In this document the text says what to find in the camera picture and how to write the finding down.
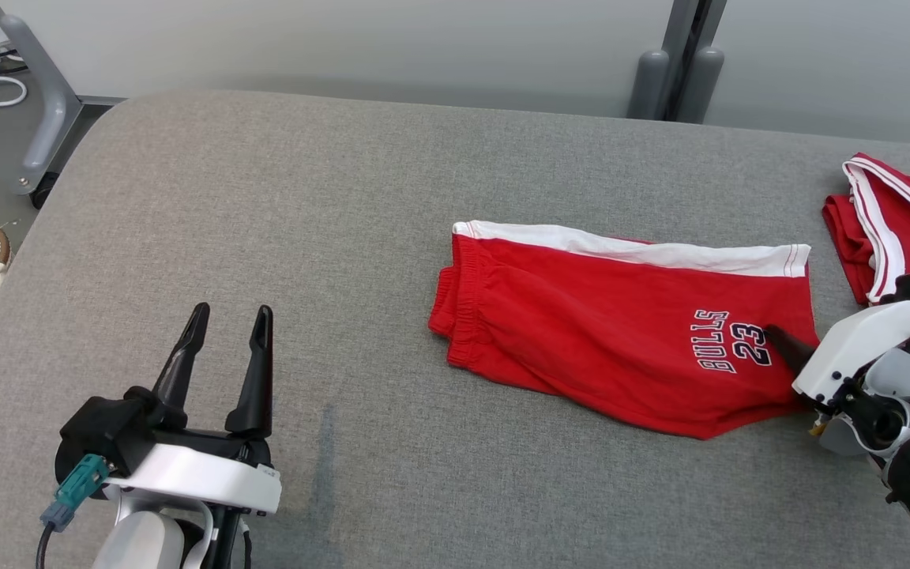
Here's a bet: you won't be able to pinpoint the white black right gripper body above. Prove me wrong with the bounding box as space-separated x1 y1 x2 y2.
792 300 910 404

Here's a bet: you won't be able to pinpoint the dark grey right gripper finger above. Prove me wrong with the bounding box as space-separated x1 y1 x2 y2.
763 324 819 379

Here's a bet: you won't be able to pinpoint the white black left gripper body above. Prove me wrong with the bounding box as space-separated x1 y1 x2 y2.
103 431 282 516

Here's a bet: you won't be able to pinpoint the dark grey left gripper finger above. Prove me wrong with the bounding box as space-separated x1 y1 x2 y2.
224 305 274 439
125 303 211 431

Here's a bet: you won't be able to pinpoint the red white striped t-shirt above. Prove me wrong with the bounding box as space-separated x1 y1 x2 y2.
822 153 910 341

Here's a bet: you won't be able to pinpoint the red white Bulls shorts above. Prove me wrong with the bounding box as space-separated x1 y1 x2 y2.
427 220 822 440

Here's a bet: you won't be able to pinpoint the black caster wheel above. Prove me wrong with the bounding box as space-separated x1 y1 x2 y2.
31 172 61 210

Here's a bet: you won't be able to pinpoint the grey metal stand leg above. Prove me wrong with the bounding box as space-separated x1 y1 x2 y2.
0 0 126 197

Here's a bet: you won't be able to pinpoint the grey cylinder post foot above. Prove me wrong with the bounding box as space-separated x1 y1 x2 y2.
627 49 671 119
678 46 726 125

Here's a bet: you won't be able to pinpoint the grey partition post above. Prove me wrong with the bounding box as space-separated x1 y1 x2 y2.
660 0 728 123

